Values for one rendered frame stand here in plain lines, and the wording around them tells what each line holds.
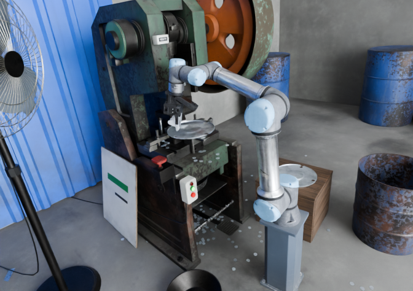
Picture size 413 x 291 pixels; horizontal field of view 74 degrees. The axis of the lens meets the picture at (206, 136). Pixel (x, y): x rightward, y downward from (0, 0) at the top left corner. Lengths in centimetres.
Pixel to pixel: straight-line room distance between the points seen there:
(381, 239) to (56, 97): 252
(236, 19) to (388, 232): 152
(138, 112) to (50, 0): 119
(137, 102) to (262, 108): 94
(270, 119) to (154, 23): 75
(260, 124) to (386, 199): 102
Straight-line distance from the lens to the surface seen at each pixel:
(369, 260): 201
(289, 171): 201
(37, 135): 256
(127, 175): 188
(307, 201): 181
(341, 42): 458
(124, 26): 141
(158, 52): 144
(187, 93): 165
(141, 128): 180
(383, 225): 196
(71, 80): 258
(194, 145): 163
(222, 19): 181
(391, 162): 218
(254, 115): 103
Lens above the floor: 139
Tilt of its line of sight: 23 degrees down
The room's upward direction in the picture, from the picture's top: 5 degrees counter-clockwise
